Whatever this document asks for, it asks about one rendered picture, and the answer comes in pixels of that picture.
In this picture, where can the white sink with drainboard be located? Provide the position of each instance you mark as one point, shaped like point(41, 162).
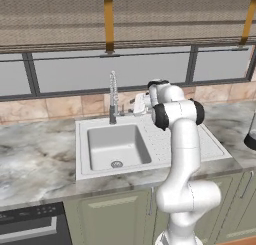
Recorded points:
point(113, 145)

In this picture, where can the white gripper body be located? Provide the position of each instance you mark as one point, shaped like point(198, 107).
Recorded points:
point(140, 104)

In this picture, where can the grey framed window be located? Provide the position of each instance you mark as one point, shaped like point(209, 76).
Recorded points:
point(83, 70)

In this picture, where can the beige woven window blind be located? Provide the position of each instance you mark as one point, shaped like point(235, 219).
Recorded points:
point(60, 15)

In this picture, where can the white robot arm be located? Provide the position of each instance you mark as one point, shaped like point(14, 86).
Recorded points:
point(182, 145)

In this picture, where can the sage green cupboard door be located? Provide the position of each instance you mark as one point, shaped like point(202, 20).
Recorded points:
point(113, 219)
point(210, 229)
point(241, 212)

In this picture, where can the black dishwasher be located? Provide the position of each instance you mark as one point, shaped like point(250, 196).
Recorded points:
point(33, 227)

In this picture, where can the chrome spring sink faucet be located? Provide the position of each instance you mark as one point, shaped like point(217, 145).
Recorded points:
point(113, 95)

